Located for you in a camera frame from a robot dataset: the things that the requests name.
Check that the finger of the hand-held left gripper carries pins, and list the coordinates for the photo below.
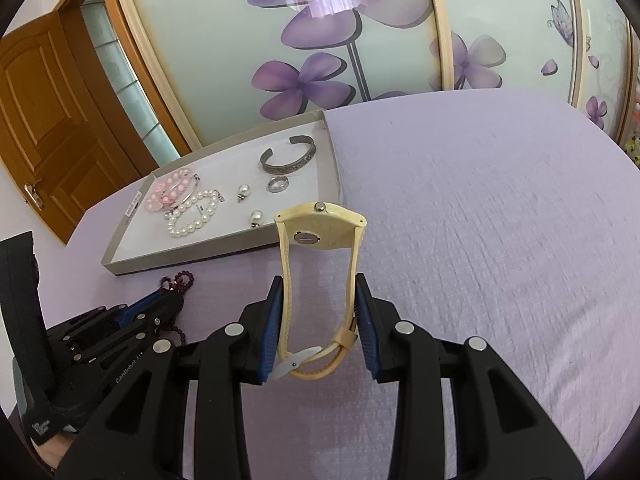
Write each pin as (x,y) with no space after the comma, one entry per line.
(152,332)
(150,305)

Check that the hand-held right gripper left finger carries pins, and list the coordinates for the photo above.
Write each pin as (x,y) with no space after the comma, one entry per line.
(270,330)

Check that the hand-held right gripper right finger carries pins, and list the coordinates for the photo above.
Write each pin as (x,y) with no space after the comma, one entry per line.
(367,335)

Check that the grey jewelry tray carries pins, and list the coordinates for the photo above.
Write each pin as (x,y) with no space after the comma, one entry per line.
(225,238)

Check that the pearl drop earring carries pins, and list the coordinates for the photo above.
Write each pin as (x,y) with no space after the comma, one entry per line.
(256,217)
(244,190)

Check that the cream wrist watch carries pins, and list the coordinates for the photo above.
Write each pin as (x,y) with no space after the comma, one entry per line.
(320,222)

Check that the thin silver bangle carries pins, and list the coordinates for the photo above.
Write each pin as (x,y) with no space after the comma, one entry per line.
(195,185)

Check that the purple tablecloth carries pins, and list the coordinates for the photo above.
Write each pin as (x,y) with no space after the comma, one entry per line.
(475,185)

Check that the brown wooden door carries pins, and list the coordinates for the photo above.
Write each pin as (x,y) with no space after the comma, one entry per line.
(55,135)

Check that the frosted glass partition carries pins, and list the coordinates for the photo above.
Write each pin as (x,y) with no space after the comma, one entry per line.
(130,85)

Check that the flower print wardrobe door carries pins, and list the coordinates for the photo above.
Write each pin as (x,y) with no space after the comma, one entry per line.
(225,25)
(600,60)
(515,20)

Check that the pile of plush toys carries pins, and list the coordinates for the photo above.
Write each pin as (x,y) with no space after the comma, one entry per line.
(634,145)

